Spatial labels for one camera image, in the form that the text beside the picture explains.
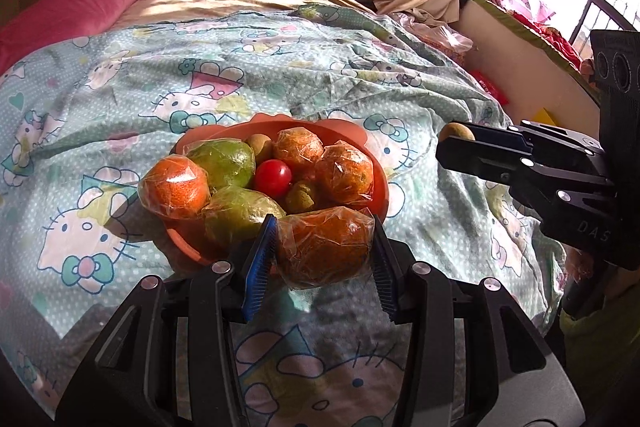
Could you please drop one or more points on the green fruit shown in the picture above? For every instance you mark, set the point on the green fruit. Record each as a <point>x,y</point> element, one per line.
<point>235,214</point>
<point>226,161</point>

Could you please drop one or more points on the small tan longan fruit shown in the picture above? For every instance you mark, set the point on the small tan longan fruit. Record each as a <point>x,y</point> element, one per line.
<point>261,146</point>
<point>456,130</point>
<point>302,197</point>

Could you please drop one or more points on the large orange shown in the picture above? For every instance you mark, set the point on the large orange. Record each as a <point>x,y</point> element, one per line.
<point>324,247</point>

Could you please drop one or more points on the pink floral cloth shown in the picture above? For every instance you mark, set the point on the pink floral cloth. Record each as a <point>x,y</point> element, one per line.
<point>441,37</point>

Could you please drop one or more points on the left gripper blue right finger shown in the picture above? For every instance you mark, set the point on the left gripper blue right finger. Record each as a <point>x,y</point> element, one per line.
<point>388,273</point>

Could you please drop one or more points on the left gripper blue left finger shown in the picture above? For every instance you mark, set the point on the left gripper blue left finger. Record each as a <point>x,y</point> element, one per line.
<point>257,267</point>

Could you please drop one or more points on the red tomato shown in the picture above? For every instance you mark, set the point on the red tomato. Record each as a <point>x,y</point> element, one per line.
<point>273,178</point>

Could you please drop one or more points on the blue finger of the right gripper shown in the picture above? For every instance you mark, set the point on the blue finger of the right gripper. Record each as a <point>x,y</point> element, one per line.
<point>494,160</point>
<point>495,134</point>

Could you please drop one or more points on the red plastic bag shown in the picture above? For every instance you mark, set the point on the red plastic bag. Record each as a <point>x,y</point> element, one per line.
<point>490,87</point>

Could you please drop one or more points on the Hello Kitty blue quilt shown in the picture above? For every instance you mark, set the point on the Hello Kitty blue quilt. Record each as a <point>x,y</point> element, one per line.
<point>316,117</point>

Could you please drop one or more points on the yellow paper note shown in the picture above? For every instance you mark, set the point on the yellow paper note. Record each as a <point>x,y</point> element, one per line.
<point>542,116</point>

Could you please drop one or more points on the black camera box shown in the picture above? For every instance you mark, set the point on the black camera box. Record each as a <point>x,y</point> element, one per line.
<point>616,71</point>

